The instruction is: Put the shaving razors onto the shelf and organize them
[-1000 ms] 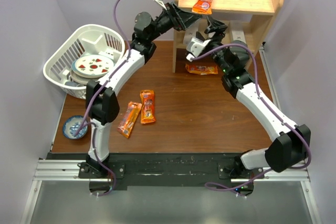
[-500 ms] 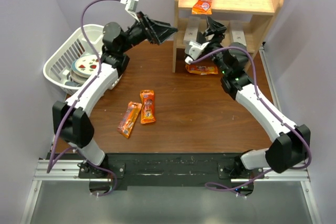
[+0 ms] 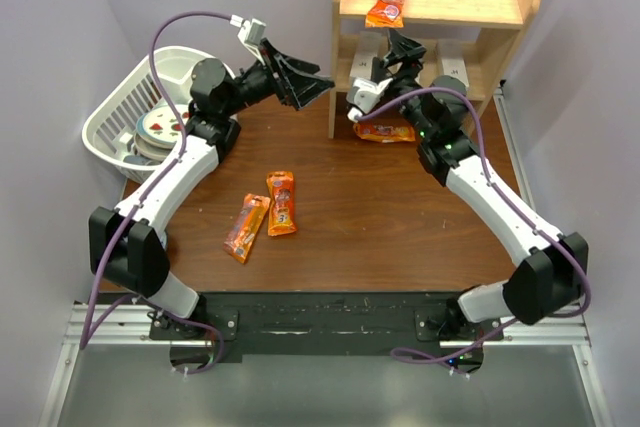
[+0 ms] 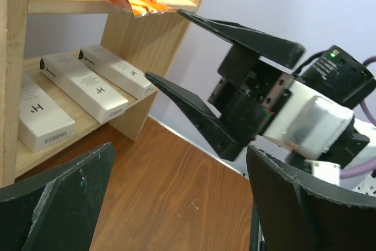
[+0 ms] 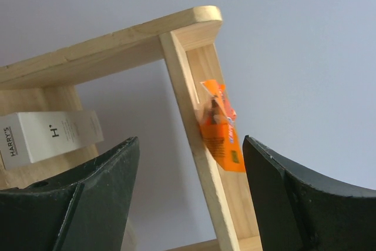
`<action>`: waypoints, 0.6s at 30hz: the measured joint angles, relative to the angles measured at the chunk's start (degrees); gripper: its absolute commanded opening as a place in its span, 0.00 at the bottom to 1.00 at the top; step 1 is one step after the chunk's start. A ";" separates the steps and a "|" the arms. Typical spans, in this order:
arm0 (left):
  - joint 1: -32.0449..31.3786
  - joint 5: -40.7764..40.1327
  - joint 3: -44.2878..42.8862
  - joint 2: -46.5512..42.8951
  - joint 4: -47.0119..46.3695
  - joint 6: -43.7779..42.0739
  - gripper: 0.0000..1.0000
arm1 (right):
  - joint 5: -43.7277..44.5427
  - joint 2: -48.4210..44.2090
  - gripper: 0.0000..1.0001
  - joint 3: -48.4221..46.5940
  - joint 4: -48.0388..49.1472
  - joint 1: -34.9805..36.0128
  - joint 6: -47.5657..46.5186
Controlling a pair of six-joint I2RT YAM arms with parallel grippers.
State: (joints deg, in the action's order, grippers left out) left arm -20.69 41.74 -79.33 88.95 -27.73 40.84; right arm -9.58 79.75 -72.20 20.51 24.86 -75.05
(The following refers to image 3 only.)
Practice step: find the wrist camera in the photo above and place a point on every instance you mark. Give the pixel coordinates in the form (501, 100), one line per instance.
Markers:
(250, 33)
(363, 96)

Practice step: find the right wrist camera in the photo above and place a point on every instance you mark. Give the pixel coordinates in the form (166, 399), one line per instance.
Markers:
(363, 96)

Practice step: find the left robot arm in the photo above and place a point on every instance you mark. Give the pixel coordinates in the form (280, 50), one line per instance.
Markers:
(124, 241)

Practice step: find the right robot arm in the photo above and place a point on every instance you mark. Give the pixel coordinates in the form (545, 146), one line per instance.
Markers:
(550, 267)

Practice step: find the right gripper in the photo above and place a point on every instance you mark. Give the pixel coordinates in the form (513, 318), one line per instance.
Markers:
(405, 51)

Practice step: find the painted fruit plate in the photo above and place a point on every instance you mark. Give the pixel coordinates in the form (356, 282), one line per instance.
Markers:
(159, 127)

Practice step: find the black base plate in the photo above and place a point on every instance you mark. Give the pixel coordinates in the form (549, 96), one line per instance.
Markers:
(337, 323)

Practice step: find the aluminium rail frame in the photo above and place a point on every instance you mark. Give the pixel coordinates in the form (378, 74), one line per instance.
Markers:
(370, 220)

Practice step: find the blue patterned bowl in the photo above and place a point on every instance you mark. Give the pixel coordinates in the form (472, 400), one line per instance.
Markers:
(164, 240)

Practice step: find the white Harry's razor box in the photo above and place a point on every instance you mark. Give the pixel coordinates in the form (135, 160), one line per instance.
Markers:
(367, 48)

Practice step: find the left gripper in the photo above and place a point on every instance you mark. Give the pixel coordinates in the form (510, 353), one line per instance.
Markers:
(299, 88)

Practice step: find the orange razor pack under shelf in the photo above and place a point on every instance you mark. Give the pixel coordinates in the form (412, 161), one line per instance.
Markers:
(381, 133)

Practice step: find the wooden shelf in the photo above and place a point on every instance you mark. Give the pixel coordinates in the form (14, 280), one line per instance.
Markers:
(430, 22)

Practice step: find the white plastic basket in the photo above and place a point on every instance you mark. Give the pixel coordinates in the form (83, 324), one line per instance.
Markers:
(109, 131)

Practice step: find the orange razor pack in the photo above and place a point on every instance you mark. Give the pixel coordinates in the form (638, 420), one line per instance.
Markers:
(386, 14)
(281, 186)
(242, 235)
(381, 133)

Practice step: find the stacked plates underneath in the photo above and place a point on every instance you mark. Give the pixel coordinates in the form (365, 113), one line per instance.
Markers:
(145, 154)

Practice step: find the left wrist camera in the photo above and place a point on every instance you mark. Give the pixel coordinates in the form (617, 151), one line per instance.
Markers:
(250, 33)

